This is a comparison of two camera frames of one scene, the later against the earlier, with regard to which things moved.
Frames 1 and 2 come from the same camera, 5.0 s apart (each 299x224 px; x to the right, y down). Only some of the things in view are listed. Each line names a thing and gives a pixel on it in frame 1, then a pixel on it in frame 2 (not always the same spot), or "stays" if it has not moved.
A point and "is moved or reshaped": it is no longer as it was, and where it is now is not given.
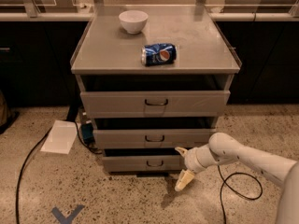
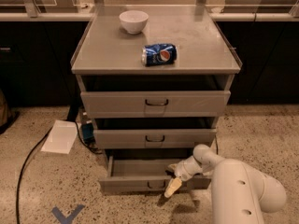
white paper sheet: x=60 y=137 stays
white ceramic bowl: x=133 y=21 stays
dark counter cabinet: x=36 y=49 stays
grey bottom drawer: x=142 y=162 is moved or reshaped
